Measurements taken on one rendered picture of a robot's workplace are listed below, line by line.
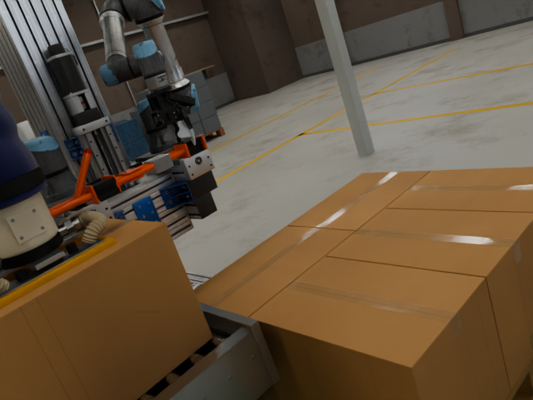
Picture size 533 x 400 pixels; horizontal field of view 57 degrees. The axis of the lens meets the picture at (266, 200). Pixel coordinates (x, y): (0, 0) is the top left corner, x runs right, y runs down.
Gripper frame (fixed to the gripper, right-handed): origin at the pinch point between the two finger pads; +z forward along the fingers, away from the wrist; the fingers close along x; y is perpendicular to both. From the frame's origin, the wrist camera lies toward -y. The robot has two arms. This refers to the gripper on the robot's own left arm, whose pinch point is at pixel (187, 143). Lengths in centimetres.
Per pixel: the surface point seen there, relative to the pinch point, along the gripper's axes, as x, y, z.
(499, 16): -291, -1037, 82
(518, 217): 80, -56, 55
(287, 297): 29, 5, 55
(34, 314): 20, 71, 18
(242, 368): 37, 35, 57
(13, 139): 8, 54, -21
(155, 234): 20.3, 34.6, 16.0
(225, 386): 37, 42, 58
